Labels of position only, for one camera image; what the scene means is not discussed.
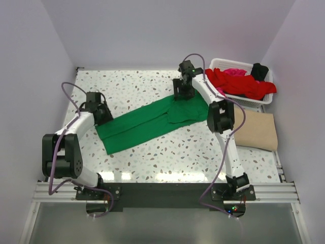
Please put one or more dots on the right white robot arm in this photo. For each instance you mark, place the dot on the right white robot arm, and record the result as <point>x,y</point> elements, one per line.
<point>220,121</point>

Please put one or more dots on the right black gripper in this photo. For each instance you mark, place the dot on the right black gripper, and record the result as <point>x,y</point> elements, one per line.
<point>189,94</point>

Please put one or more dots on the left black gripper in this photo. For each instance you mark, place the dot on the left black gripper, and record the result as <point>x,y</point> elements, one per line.
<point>108,116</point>

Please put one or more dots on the white plastic laundry basket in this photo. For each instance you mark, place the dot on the white plastic laundry basket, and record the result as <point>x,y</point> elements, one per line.
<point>224,64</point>

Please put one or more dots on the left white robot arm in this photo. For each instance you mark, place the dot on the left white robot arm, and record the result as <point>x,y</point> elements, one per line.
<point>61,151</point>

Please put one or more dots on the green t shirt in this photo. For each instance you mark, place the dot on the green t shirt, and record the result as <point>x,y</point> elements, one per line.
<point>151,121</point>

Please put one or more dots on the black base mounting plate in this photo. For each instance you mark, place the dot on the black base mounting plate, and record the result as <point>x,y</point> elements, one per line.
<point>116,197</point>

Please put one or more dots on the red t shirt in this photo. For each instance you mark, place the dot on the red t shirt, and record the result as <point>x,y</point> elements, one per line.
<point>245,86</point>

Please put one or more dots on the pink t shirt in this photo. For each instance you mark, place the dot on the pink t shirt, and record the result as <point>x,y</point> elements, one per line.
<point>234,72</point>

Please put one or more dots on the black t shirt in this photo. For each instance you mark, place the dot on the black t shirt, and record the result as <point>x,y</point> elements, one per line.
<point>259,72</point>

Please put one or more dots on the folded beige t shirt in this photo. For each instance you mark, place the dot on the folded beige t shirt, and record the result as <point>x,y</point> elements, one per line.
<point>257,130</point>

